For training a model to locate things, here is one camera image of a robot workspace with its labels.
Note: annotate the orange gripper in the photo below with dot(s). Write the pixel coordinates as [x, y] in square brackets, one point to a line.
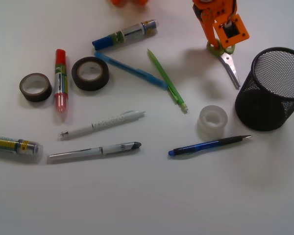
[221, 16]

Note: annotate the green handled scissors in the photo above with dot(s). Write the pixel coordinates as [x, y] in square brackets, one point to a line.
[224, 55]

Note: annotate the black mesh pen holder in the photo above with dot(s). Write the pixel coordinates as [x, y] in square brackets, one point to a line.
[266, 99]

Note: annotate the light blue pen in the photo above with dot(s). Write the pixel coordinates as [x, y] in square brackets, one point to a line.
[136, 72]

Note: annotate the blue black ballpoint pen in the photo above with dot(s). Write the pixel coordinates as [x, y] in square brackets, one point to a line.
[206, 145]

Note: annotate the white dotted pen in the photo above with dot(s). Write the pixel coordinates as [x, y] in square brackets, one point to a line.
[126, 117]

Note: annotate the silver white rollerball pen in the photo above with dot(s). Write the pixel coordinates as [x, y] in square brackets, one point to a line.
[103, 150]

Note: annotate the blue cap marker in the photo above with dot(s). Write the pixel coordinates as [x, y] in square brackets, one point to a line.
[136, 32]

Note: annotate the green mechanical pencil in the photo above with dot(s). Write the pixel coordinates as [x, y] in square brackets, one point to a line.
[173, 91]

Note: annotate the clear adhesive tape roll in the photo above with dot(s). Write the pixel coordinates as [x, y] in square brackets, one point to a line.
[211, 122]

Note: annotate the large black tape roll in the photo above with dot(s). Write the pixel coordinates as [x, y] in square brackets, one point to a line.
[94, 84]

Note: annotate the red cap marker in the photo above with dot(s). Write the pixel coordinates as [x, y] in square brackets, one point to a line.
[61, 84]

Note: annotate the small black tape roll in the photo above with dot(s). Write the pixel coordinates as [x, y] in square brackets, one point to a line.
[31, 79]

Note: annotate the black yellow marker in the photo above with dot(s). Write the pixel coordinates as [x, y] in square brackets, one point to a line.
[30, 150]

